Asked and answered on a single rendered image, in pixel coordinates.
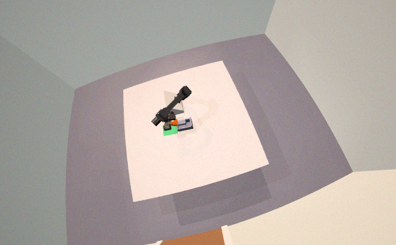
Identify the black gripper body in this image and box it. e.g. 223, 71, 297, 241
163, 118, 171, 131

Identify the orange l-shaped part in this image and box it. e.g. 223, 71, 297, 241
170, 119, 178, 126

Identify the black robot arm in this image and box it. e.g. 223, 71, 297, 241
151, 85, 192, 126

